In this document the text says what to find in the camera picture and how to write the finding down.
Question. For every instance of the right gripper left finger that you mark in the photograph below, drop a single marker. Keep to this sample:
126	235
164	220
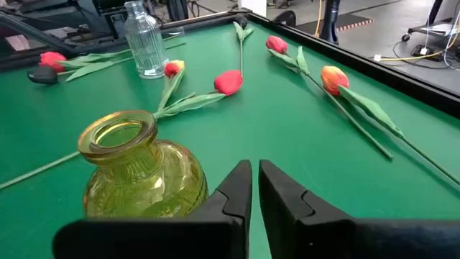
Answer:
201	237

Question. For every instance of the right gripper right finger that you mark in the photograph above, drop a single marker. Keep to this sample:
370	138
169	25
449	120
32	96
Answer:
323	237

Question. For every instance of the red artificial tulip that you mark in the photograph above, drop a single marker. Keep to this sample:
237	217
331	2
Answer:
52	61
276	44
228	82

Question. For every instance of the yellow glass vase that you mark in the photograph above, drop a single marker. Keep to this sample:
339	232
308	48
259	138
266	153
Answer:
143	180

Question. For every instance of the clear ribbed glass vase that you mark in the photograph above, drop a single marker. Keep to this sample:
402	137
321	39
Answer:
145	46

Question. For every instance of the black power adapter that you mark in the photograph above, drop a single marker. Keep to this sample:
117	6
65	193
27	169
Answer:
418	50

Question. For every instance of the black stand pole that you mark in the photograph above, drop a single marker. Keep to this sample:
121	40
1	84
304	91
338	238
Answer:
330	21

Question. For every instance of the black striped-edge floor mat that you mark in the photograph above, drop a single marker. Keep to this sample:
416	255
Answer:
355	19

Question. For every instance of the white column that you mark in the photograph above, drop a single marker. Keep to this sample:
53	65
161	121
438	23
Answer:
253	5

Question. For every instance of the black table frame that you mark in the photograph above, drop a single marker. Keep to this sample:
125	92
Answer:
359	62

